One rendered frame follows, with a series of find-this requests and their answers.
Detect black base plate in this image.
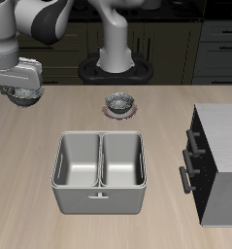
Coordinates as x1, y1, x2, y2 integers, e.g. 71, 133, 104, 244
77, 52, 154, 86

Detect white two-bin basket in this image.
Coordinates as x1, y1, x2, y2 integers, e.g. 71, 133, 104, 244
50, 130, 149, 216

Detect white red-rimmed plate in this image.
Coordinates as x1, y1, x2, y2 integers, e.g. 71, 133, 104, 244
101, 103, 139, 122

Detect grey speckled bowl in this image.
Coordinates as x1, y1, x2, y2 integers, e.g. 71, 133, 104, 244
104, 91, 136, 115
0, 85, 46, 109

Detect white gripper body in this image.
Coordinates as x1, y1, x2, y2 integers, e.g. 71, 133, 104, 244
0, 65, 45, 90

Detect dark kitchen cupboards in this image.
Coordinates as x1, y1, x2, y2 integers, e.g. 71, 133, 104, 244
16, 0, 232, 87

